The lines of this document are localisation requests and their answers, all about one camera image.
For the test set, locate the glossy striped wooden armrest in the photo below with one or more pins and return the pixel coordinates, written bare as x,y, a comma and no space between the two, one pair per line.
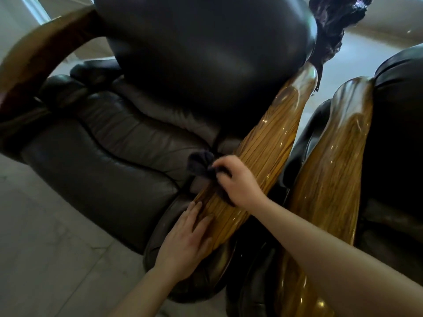
267,138
337,168

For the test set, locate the person's left middle finger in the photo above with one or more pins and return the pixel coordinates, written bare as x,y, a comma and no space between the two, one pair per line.
197,216

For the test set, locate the dark navy cleaning cloth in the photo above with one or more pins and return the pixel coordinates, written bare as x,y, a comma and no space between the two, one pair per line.
198,165

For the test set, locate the person's left forearm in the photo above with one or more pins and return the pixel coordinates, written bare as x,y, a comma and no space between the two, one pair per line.
148,293

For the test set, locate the person's right forearm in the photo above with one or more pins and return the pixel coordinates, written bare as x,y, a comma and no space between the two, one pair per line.
324,260

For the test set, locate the person's right hand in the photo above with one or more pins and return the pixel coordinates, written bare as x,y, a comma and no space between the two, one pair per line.
244,188

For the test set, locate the person's right fingers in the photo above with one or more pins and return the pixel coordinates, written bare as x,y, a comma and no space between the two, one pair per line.
228,168

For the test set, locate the person's left hand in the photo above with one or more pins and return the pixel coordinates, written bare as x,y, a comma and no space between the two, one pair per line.
181,247

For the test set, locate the person's left thumb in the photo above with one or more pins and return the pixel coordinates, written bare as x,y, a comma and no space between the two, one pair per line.
205,244

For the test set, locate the dark leather armchair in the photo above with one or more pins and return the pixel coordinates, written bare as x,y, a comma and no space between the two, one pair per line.
396,135
138,145

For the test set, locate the dark curved wooden armrest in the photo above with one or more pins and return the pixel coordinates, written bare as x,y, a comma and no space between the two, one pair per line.
36,52

